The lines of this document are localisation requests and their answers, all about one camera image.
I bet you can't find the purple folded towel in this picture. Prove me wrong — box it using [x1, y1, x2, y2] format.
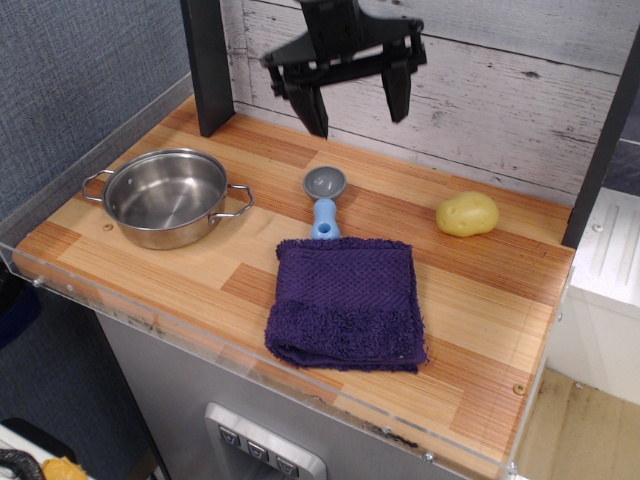
[265, 237, 428, 373]

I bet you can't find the dark right vertical post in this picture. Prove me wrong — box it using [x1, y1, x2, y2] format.
[562, 31, 639, 249]

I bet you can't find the blue grey plastic spoon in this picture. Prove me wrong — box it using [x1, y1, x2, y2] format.
[303, 166, 347, 240]

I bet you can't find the yellow black object bottom left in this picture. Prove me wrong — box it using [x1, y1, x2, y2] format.
[1, 418, 91, 480]

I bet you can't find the dark left vertical post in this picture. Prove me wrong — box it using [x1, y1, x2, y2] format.
[180, 0, 235, 137]

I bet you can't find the clear acrylic edge guard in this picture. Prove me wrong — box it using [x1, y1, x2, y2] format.
[2, 234, 574, 479]

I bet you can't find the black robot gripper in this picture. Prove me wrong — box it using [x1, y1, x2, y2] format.
[260, 1, 427, 138]

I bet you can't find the silver button panel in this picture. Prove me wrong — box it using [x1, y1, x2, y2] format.
[204, 402, 327, 479]

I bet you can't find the silver toy fridge cabinet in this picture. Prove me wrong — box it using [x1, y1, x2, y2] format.
[99, 314, 514, 479]

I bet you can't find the yellow plastic potato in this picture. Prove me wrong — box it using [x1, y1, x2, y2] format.
[436, 191, 500, 238]

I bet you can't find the dark vertical post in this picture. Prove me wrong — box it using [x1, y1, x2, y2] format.
[180, 0, 235, 137]
[562, 31, 639, 249]

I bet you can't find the stainless steel pot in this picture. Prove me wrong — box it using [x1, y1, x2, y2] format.
[82, 148, 255, 250]

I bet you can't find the white side unit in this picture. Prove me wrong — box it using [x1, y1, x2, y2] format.
[547, 188, 639, 404]

